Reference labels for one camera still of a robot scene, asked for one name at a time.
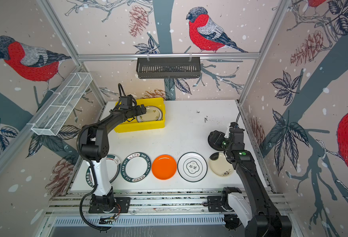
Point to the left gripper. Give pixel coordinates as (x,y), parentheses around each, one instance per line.
(139,112)

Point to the cream plate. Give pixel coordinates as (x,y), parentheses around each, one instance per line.
(153,113)
(219,165)

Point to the white plate black clover pattern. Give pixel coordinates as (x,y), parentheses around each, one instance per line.
(192,167)

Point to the orange plate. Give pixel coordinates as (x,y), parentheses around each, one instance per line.
(164,167)

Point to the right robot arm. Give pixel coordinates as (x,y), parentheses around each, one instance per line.
(259,216)

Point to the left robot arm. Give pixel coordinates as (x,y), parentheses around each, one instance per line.
(93,146)

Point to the yellow plastic bin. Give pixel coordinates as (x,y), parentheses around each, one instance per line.
(139,126)

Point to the black hanging basket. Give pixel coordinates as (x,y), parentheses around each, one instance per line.
(169,68)

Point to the white plate green lettered rim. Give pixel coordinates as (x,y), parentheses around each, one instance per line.
(136,167)

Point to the white plate green red rim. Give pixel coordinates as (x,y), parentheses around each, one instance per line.
(113,169)

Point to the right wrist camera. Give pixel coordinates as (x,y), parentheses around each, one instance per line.
(228,132)

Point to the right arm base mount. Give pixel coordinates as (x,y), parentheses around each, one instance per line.
(218,204)

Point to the aluminium frame crossbar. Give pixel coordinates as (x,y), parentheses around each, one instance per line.
(131,57)

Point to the white wire mesh basket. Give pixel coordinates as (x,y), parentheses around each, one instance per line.
(64,102)

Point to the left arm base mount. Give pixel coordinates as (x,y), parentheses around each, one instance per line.
(105,205)

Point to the aluminium rail base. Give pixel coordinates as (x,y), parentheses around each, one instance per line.
(146,209)

